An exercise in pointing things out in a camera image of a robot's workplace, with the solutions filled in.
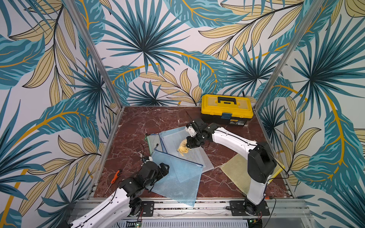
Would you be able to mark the yellow black toolbox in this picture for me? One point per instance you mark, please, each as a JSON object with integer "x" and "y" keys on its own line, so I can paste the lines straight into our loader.
{"x": 226, "y": 110}

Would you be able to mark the green-edged mesh document bag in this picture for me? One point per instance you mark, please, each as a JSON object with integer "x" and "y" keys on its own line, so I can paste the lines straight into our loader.
{"x": 154, "y": 143}

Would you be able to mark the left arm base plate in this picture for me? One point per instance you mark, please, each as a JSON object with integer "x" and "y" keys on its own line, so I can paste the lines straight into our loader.
{"x": 142, "y": 208}

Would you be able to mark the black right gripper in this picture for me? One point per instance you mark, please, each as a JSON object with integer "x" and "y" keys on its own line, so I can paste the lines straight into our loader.
{"x": 193, "y": 142}

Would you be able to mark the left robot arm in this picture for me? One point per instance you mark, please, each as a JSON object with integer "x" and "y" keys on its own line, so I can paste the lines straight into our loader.
{"x": 124, "y": 201}

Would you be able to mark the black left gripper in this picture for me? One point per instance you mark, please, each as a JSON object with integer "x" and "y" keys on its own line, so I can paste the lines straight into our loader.
{"x": 159, "y": 174}

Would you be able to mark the orange screwdriver left side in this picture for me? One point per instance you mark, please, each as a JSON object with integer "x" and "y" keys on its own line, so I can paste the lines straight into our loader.
{"x": 116, "y": 176}

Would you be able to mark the light blue mesh document bag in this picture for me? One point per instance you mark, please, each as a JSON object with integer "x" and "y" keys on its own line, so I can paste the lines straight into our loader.
{"x": 171, "y": 140}

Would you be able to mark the white blue-edged mesh document bag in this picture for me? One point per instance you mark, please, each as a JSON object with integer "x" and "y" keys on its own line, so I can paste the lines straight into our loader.
{"x": 196, "y": 161}

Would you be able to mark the yellow mesh document bag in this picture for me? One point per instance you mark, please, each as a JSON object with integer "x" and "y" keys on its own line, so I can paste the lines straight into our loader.
{"x": 236, "y": 170}

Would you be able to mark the cream wiping cloth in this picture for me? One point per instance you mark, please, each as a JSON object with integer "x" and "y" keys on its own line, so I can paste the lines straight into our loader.
{"x": 183, "y": 149}

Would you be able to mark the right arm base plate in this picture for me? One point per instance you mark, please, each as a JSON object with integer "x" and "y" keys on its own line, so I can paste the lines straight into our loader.
{"x": 246, "y": 208}

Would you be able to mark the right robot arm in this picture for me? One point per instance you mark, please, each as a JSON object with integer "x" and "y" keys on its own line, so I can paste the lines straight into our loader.
{"x": 260, "y": 162}

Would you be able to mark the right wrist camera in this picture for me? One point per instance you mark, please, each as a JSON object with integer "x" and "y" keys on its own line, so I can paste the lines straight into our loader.
{"x": 195, "y": 127}

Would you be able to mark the aluminium front rail frame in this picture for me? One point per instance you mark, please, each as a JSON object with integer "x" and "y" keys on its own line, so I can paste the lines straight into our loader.
{"x": 285, "y": 213}

